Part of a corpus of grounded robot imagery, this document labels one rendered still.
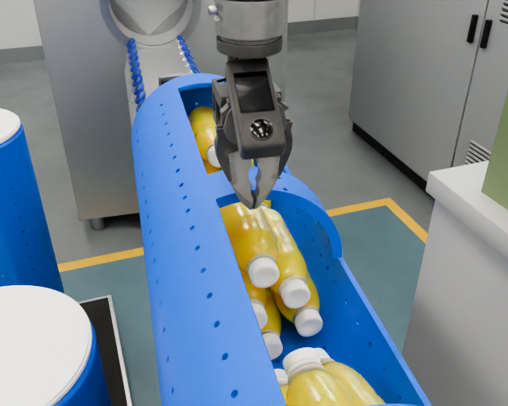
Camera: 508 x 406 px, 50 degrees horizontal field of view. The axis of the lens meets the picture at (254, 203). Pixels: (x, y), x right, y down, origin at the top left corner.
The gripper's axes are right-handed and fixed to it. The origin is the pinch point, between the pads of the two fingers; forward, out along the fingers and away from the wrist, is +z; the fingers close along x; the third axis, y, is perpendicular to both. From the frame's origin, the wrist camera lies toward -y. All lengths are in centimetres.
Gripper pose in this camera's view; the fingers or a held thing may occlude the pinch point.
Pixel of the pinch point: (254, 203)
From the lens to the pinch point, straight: 67.7
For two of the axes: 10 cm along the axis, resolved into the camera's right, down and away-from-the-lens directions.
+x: -9.7, 1.3, -2.0
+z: 0.0, 8.4, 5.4
